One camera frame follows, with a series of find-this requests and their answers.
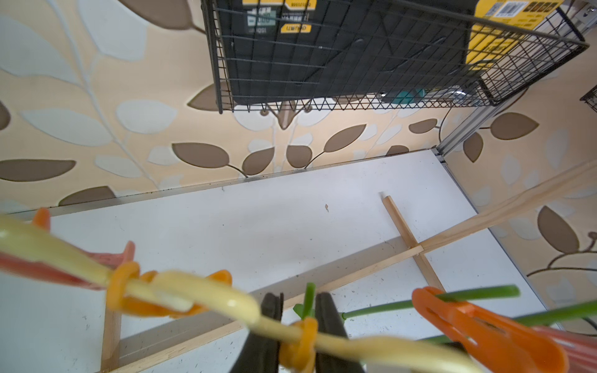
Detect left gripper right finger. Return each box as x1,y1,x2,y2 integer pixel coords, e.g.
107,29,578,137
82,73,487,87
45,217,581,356
315,292,365,373

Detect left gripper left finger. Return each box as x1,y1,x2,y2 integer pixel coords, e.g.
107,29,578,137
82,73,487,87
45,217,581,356
229,293,284,373

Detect blue tulip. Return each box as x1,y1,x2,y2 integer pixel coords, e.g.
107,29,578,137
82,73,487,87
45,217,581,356
293,282,316,320

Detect yellow clip hanger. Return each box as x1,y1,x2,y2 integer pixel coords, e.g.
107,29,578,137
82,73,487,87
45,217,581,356
1,215,480,372

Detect orange clip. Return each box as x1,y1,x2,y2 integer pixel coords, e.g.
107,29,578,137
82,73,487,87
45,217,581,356
31,208,51,232
412,287,570,372

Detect white tulip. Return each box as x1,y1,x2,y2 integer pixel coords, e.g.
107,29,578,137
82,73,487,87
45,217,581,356
513,300,596,326
340,284,521,321

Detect yellow clip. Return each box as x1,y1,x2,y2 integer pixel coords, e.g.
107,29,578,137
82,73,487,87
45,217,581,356
106,261,209,319
278,317,319,373

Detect pink clip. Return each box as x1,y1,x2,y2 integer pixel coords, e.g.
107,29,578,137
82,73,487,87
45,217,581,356
1,241,136,291
533,326,596,373

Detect wooden clothes rack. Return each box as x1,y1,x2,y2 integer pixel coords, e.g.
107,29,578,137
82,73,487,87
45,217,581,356
99,158,597,373

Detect black yellow tool case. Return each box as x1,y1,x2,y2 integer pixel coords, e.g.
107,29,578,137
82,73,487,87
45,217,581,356
214,1,559,105

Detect back wire basket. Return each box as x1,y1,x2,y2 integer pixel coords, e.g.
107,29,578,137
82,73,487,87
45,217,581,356
201,1,588,114

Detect wire basket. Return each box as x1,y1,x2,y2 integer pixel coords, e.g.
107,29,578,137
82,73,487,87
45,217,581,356
580,85,597,112
201,1,588,114

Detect right wire basket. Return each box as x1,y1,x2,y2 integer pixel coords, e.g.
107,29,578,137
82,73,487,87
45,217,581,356
580,85,597,112

